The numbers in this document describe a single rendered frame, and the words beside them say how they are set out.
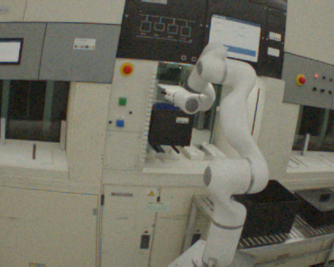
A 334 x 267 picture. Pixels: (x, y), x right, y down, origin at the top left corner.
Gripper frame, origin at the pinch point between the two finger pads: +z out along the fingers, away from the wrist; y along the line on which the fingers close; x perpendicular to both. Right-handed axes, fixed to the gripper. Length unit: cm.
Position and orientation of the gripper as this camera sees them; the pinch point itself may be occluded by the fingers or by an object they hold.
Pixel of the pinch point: (171, 90)
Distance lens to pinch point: 217.5
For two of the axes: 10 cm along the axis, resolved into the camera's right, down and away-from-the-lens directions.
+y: 9.5, 0.6, 3.1
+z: -2.8, -2.8, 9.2
